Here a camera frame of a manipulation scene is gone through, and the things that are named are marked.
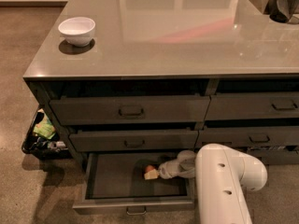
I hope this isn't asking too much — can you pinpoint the middle right drawer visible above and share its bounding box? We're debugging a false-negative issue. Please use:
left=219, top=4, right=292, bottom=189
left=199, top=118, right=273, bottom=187
left=197, top=126, right=299, bottom=147

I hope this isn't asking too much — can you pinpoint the white bowl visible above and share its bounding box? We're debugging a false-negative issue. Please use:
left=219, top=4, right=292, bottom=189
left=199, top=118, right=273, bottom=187
left=58, top=17, right=95, bottom=47

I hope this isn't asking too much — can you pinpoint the open bottom left drawer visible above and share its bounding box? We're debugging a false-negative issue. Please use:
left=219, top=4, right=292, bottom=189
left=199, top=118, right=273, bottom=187
left=73, top=151, right=194, bottom=216

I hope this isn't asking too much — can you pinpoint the dark faceted vase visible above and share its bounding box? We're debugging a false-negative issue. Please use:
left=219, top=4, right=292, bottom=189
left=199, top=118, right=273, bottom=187
left=268, top=0, right=299, bottom=23

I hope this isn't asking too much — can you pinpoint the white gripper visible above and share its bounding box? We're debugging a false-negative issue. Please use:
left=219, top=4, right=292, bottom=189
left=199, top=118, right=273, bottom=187
left=144, top=160, right=180, bottom=180

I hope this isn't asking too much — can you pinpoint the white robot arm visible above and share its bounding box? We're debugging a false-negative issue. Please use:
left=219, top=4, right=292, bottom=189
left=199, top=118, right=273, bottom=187
left=144, top=144, right=267, bottom=224

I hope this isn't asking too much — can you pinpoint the top right drawer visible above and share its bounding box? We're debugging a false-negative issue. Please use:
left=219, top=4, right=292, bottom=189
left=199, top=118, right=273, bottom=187
left=206, top=92, right=299, bottom=120

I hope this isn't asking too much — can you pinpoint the bottom right drawer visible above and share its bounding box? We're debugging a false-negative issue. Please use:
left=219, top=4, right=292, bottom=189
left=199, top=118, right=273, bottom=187
left=247, top=149, right=299, bottom=165

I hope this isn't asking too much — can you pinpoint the grey cabinet frame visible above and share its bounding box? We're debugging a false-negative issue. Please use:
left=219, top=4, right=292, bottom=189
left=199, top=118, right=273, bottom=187
left=27, top=77, right=299, bottom=163

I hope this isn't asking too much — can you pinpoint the top left drawer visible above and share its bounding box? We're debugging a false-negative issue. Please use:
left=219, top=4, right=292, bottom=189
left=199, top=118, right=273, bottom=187
left=50, top=95, right=209, bottom=125

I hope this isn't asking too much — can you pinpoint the red apple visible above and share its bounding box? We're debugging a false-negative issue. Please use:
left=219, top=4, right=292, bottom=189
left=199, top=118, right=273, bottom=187
left=145, top=165, right=155, bottom=173

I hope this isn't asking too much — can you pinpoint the black bin with items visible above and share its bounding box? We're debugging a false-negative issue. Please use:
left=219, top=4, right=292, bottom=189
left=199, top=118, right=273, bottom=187
left=21, top=107, right=71, bottom=160

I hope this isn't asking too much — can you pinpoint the middle left drawer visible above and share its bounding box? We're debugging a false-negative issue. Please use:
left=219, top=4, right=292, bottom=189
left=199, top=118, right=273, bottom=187
left=69, top=129, right=198, bottom=152

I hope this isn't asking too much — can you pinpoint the green snack bag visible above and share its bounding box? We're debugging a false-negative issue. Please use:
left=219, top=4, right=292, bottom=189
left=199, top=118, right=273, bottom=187
left=33, top=116, right=56, bottom=139

